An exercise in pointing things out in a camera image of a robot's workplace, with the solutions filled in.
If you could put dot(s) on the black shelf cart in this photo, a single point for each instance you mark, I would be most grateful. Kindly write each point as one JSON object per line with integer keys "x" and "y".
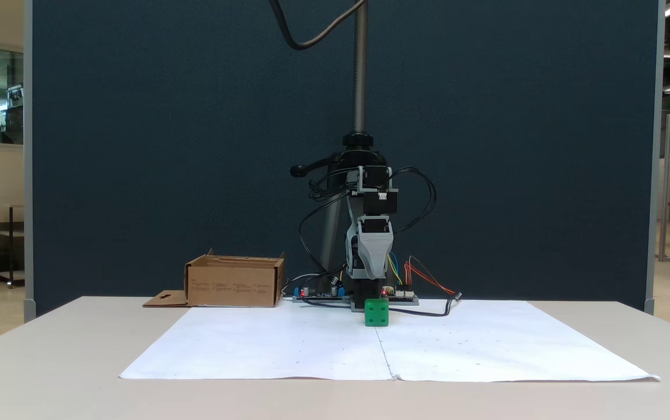
{"x": 2, "y": 245}

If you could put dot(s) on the green dice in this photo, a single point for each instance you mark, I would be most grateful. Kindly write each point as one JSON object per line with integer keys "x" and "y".
{"x": 376, "y": 313}

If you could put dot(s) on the brown cardboard box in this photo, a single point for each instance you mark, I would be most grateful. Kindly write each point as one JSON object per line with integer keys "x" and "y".
{"x": 233, "y": 286}

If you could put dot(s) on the framed wall window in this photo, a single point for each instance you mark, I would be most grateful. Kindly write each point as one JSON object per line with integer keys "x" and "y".
{"x": 5, "y": 93}

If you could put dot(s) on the metal camera stand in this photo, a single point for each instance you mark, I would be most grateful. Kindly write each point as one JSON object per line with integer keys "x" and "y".
{"x": 360, "y": 70}

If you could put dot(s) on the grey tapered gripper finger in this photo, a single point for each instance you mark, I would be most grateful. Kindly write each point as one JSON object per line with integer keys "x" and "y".
{"x": 376, "y": 256}

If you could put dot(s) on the grey black Koch robot arm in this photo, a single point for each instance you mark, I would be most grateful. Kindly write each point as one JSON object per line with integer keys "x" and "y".
{"x": 379, "y": 203}

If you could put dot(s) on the blue circuit board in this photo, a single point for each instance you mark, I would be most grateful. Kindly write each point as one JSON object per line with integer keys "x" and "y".
{"x": 320, "y": 296}

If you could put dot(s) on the white paper sheet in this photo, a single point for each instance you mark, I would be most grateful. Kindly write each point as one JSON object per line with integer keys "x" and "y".
{"x": 288, "y": 344}

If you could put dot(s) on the dark blue partition panel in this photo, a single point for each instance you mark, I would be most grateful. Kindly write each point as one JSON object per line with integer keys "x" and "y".
{"x": 136, "y": 116}

